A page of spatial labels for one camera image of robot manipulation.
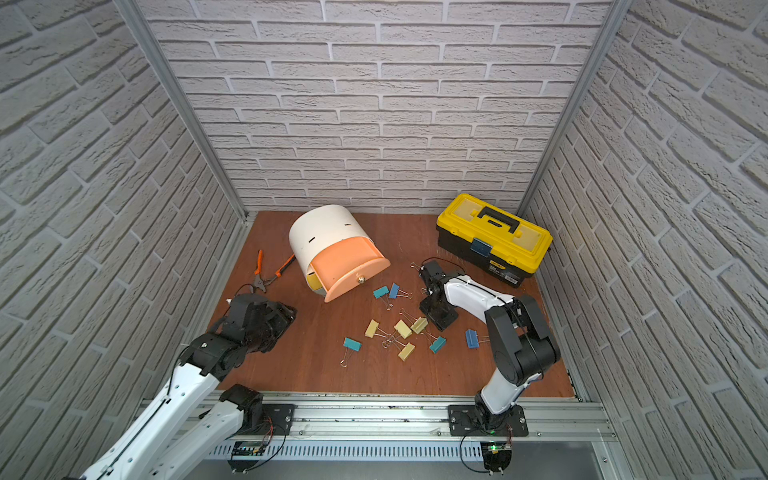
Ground blue binder clip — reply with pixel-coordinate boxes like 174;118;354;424
465;329;490;349
388;283;413;299

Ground orange top drawer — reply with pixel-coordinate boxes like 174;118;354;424
312;238;391;303

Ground white round drawer cabinet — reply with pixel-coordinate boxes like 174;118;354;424
289;204;370;296

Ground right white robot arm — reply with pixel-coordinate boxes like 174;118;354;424
418;260;561;430

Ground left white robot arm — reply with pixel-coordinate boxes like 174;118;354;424
82;293;297;479

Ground yellow binder clip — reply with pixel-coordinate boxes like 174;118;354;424
394;320;413;339
382;338;415;362
364;319;391;338
400;309;428;334

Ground teal binder clip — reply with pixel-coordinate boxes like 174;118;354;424
423;331;446;353
340;337;361;368
373;286;393;311

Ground yellow middle drawer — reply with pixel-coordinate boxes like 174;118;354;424
306;272;325;296

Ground yellow black toolbox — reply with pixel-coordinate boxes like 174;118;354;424
436;193;553;287

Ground left controller board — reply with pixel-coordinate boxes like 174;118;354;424
227;441;269;474

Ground controller board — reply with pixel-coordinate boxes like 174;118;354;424
227;441;269;474
480;442;513;475

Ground right controller board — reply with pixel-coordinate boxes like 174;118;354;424
480;442;513;475

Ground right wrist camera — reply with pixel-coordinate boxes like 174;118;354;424
418;260;446;290

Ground orange handled pliers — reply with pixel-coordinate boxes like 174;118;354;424
253;248;296;294

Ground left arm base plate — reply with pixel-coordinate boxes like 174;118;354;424
237;403;296;436

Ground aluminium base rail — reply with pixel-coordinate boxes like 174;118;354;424
122;391;619;444

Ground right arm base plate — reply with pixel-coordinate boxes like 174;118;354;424
447;404;529;438

